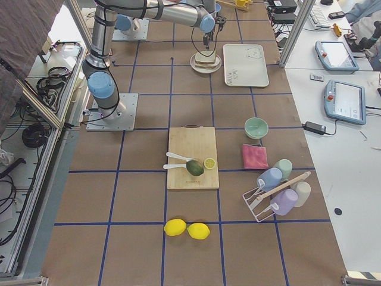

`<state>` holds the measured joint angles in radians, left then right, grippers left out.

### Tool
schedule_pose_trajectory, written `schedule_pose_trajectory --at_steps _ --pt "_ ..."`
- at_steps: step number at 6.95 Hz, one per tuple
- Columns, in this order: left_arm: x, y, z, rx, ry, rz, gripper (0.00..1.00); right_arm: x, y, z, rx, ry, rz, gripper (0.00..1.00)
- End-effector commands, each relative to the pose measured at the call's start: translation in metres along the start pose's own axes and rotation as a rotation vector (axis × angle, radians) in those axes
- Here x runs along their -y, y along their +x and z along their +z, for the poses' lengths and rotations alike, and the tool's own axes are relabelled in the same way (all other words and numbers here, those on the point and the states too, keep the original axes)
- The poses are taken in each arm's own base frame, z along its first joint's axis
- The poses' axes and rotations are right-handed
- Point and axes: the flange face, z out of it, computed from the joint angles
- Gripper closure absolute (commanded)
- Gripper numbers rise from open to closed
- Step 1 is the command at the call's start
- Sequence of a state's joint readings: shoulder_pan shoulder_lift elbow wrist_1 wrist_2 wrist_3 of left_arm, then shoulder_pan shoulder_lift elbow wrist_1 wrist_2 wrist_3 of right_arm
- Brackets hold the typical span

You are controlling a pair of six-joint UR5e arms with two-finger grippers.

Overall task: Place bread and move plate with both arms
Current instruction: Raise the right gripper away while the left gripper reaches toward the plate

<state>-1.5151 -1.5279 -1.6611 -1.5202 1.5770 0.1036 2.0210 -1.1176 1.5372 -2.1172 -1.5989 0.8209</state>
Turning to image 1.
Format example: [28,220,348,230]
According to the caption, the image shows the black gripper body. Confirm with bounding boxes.
[205,16,226,41]

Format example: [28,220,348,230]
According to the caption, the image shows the bread slice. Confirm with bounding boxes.
[195,51,216,64]
[193,62,221,71]

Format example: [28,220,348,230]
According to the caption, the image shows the white round plate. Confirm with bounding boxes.
[190,54,221,74]

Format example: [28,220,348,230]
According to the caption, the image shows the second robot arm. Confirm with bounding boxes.
[115,14,140,32]

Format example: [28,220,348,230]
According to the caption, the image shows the bread slice on plate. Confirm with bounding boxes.
[193,62,221,71]

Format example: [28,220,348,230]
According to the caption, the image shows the yellow toy object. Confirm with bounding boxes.
[216,0,253,11]

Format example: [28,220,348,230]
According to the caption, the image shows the white rectangular tray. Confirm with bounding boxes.
[223,43,269,88]

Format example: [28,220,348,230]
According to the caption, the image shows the white keyboard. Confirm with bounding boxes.
[309,5,331,29]

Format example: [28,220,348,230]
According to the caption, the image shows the green bowl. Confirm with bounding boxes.
[244,117,268,139]

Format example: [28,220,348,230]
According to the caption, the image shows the wooden cutting board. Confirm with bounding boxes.
[167,126,219,191]

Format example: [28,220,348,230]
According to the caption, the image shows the teach pendant far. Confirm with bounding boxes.
[315,41,360,73]

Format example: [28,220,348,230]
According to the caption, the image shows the teach pendant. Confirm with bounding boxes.
[315,41,360,73]
[323,80,366,125]

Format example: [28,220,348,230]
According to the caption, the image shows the white spoon upper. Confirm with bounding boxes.
[166,151,194,161]

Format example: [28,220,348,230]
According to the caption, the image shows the white spoon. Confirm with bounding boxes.
[163,163,187,170]
[166,151,194,161]

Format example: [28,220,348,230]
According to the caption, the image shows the lemon half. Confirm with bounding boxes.
[203,158,216,170]

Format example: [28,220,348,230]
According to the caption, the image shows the pink cloth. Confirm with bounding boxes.
[242,144,268,170]

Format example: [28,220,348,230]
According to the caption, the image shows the white spoon lower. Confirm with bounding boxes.
[163,163,187,170]

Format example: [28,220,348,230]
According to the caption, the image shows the green avocado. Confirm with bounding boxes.
[186,160,204,176]

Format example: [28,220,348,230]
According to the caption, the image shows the black power adapter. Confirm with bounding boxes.
[302,121,326,135]

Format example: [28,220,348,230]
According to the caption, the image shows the teach pendant near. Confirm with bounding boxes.
[323,80,366,125]

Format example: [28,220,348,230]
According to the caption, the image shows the green cup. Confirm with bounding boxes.
[273,158,293,181]

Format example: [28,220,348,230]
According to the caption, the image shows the blue cup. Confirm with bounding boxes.
[257,167,283,192]

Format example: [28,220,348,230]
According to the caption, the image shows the wooden rack rod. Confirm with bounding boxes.
[256,171,311,201]

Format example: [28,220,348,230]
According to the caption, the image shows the beige cup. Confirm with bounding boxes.
[291,181,311,207]

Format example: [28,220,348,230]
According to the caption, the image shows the grey fabric cover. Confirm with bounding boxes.
[1,1,63,132]

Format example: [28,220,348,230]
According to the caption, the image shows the purple cup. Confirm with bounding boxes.
[270,189,298,216]

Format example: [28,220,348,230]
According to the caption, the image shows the yellow lemon left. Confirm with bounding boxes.
[164,219,186,237]

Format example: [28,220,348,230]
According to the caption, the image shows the yellow lemon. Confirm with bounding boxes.
[164,219,186,237]
[187,222,210,240]

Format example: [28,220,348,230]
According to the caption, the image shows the yellow lemon right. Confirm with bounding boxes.
[187,222,210,240]

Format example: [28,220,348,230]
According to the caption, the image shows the aluminium frame post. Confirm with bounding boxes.
[279,0,315,68]

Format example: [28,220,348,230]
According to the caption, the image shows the white wire cup rack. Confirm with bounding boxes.
[242,185,274,223]

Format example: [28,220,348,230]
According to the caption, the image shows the coiled black cables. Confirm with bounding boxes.
[21,122,48,149]

